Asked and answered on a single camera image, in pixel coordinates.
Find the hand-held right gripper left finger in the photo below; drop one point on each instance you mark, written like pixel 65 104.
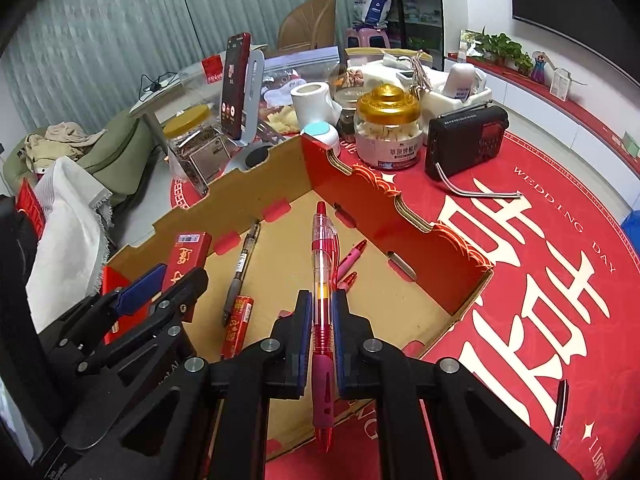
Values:
pixel 305 350

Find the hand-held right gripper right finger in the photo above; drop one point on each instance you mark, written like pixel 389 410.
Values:
pixel 340 350

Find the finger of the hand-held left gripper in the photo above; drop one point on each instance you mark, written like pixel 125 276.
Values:
pixel 140 287
pixel 185 287

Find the black gel pen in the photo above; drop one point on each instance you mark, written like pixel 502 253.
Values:
pixel 242 270

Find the red tube lighter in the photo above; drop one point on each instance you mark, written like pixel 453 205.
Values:
pixel 237 325

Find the red gel pen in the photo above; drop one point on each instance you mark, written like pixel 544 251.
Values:
pixel 348 279
pixel 320 260
pixel 352 255

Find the red cardboard box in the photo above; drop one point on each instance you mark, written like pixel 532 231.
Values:
pixel 400 310

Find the black marker pen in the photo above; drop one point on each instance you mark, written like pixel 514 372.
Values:
pixel 560 415

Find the white cloth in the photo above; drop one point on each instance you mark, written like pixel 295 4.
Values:
pixel 65 240

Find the plastic jar yellow lid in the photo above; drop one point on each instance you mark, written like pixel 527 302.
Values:
pixel 192 150

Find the green sofa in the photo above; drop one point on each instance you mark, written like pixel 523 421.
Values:
pixel 120 150

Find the beige clothes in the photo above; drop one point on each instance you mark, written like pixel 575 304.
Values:
pixel 55 142

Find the white side table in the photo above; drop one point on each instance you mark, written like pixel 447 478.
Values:
pixel 160 99

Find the teal white round device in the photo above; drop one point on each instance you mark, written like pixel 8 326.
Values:
pixel 320 135

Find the red smartphone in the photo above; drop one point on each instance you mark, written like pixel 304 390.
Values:
pixel 235 85

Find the silver phone stand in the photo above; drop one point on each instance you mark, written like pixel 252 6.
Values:
pixel 255 90

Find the glass jar gold lid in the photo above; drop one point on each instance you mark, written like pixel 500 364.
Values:
pixel 387 135

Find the white paper roll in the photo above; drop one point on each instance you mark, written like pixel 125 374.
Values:
pixel 310 102

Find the glass jar dark contents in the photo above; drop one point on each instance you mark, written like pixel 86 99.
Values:
pixel 346 120

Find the black portable radio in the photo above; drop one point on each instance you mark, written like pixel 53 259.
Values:
pixel 467 140

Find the clear zip bag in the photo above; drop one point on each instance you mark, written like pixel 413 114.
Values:
pixel 295 62

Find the white basket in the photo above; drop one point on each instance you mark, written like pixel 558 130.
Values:
pixel 450 104

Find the red round printed mat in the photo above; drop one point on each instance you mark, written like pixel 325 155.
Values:
pixel 620 320

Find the tan chair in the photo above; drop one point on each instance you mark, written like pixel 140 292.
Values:
pixel 307 22

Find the white bottle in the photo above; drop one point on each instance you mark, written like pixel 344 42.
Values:
pixel 460 80

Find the pink plastic stool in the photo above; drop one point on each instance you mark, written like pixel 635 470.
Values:
pixel 367 37

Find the white low cabinet red top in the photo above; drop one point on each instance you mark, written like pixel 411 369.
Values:
pixel 550 115

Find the white blue shopping bag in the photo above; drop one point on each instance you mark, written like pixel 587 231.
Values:
pixel 374 7

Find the green potted plants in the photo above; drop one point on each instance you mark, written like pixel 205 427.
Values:
pixel 500 47

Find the blue dress figurine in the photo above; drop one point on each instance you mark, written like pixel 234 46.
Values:
pixel 540 67

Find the white small carton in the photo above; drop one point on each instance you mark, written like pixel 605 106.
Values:
pixel 560 82

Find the glass door cabinet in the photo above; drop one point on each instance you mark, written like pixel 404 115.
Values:
pixel 417 5

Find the small green box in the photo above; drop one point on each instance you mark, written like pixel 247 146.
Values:
pixel 632 145

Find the black wall television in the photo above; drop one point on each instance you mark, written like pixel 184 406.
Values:
pixel 575 0

